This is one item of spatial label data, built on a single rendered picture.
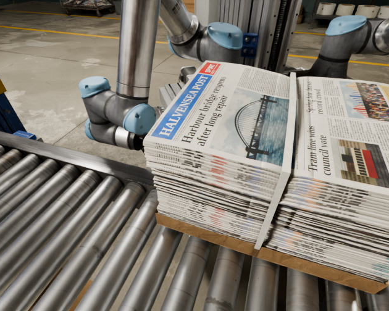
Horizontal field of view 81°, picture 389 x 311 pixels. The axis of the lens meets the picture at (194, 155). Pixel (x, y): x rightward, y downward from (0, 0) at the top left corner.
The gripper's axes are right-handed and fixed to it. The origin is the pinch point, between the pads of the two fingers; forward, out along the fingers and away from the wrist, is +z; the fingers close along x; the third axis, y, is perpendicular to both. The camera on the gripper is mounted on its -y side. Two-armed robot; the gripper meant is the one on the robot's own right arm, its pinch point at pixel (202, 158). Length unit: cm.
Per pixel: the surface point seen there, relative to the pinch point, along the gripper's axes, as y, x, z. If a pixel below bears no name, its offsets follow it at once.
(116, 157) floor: -81, 65, -93
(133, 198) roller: -1.1, -17.3, -11.1
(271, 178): 21.0, -23.1, 15.8
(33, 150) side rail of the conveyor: -0.3, -12.6, -46.2
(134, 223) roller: -0.3, -23.3, -7.0
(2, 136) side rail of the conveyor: 0, -11, -61
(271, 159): 22.5, -21.4, 15.4
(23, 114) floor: -81, 90, -221
